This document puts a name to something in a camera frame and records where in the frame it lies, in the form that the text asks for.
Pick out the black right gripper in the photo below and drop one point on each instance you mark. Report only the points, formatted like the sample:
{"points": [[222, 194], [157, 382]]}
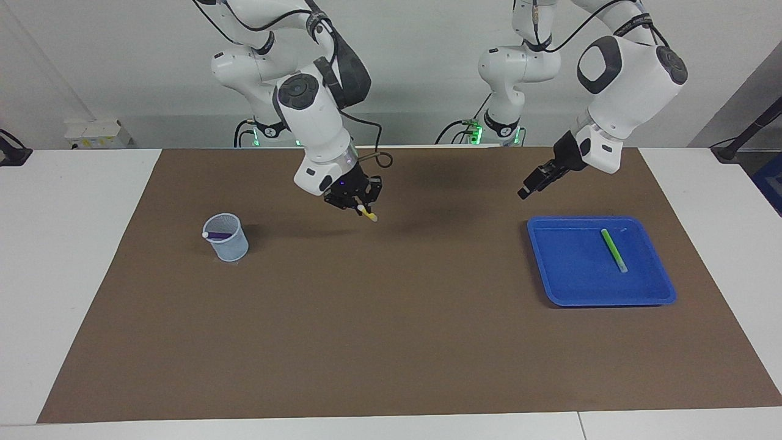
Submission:
{"points": [[354, 186]]}

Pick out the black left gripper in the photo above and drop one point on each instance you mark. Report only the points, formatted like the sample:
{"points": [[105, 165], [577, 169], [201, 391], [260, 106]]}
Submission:
{"points": [[569, 156]]}

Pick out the yellow pen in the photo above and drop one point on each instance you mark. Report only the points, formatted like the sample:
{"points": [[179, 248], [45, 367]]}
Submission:
{"points": [[370, 216]]}

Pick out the green pen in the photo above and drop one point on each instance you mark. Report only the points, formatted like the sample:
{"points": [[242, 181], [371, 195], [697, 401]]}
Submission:
{"points": [[612, 247]]}

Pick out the purple pen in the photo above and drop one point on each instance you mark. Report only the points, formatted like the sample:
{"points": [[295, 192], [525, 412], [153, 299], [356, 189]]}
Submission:
{"points": [[221, 235]]}

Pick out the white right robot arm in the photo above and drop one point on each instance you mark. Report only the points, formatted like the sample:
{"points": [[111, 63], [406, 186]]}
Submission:
{"points": [[311, 116]]}

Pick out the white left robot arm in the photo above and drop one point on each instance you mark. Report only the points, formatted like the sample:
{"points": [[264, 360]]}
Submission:
{"points": [[629, 79]]}

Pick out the blue plastic tray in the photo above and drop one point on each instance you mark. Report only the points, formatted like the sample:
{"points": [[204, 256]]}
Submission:
{"points": [[568, 275]]}

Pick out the brown table mat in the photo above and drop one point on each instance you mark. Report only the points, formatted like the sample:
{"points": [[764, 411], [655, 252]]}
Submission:
{"points": [[391, 318]]}

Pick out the light blue mesh cup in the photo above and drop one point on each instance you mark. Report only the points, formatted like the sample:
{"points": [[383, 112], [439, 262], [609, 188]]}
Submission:
{"points": [[229, 250]]}

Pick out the black slanted stand pole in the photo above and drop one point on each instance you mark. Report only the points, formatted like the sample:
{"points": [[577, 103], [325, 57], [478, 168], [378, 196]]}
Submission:
{"points": [[748, 131]]}

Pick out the blue box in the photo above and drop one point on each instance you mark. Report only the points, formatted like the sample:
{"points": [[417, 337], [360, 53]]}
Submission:
{"points": [[771, 183]]}

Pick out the white wall socket box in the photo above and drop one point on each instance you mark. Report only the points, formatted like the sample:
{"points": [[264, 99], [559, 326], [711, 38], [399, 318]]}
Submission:
{"points": [[98, 133]]}

